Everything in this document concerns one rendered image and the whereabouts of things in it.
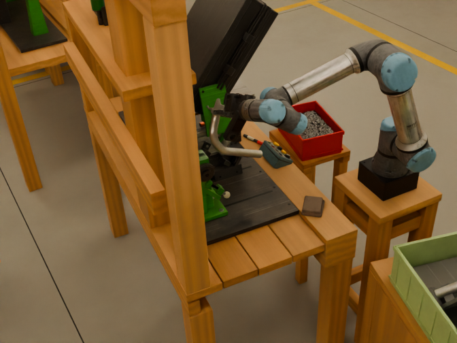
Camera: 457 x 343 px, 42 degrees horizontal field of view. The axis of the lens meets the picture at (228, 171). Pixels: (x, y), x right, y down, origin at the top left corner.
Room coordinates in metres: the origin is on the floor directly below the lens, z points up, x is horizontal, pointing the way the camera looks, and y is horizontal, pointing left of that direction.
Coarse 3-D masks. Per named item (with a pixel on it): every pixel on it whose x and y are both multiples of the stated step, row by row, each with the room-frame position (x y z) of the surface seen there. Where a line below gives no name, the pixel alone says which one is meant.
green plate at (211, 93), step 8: (200, 88) 2.15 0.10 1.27; (208, 88) 2.16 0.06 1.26; (216, 88) 2.18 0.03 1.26; (224, 88) 2.19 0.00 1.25; (200, 96) 2.15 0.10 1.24; (208, 96) 2.15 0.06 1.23; (216, 96) 2.17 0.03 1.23; (208, 104) 2.14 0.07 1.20; (224, 104) 2.17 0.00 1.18; (208, 112) 2.13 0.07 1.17; (208, 120) 2.12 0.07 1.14; (224, 120) 2.15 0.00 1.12; (208, 128) 2.11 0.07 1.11; (224, 128) 2.14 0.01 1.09; (208, 136) 2.10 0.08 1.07
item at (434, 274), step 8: (424, 264) 1.52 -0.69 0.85; (432, 264) 1.52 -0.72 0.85; (440, 264) 1.52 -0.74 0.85; (448, 264) 1.51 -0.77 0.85; (456, 264) 1.51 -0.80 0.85; (416, 272) 1.48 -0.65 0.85; (424, 272) 1.48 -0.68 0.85; (432, 272) 1.48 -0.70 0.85; (440, 272) 1.48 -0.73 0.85; (448, 272) 1.47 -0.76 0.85; (456, 272) 1.47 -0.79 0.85; (424, 280) 1.44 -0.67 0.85; (432, 280) 1.44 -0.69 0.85; (440, 280) 1.44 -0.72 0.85; (448, 280) 1.44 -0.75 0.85; (456, 280) 1.43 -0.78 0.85; (448, 312) 1.30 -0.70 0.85; (456, 312) 1.29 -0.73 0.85; (456, 320) 1.26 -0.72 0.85; (456, 328) 1.23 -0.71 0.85
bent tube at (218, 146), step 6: (210, 108) 1.88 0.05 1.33; (216, 120) 1.86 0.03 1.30; (210, 126) 1.85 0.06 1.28; (216, 126) 1.85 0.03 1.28; (210, 132) 1.84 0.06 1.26; (216, 132) 1.84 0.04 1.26; (210, 138) 1.83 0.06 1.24; (216, 138) 1.83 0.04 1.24; (216, 144) 1.82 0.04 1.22; (222, 150) 1.82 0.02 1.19; (228, 150) 1.83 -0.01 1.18; (234, 150) 1.84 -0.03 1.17; (240, 150) 1.85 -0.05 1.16; (246, 150) 1.87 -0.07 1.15; (252, 150) 1.88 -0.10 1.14; (258, 150) 1.90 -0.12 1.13; (240, 156) 1.85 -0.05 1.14; (246, 156) 1.86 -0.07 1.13; (252, 156) 1.87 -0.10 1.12; (258, 156) 1.88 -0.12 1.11
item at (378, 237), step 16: (336, 192) 2.06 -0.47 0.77; (352, 208) 1.97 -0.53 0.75; (432, 208) 1.90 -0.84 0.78; (368, 224) 1.85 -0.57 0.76; (384, 224) 1.80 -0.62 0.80; (400, 224) 1.85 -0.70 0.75; (416, 224) 1.89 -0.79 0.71; (432, 224) 1.91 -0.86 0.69; (368, 240) 1.84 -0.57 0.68; (384, 240) 1.80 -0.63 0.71; (368, 256) 1.83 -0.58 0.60; (384, 256) 1.81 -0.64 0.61; (352, 272) 2.08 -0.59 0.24; (368, 272) 1.81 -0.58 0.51; (352, 304) 1.91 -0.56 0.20
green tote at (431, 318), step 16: (416, 240) 1.53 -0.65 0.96; (432, 240) 1.53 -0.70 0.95; (448, 240) 1.55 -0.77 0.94; (400, 256) 1.46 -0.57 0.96; (416, 256) 1.52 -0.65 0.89; (432, 256) 1.53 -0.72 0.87; (448, 256) 1.55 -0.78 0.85; (400, 272) 1.45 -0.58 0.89; (400, 288) 1.44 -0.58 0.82; (416, 288) 1.35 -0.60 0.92; (416, 304) 1.33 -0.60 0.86; (432, 304) 1.25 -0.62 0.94; (416, 320) 1.32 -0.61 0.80; (432, 320) 1.24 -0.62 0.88; (448, 320) 1.18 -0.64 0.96; (432, 336) 1.22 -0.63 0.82; (448, 336) 1.15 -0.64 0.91
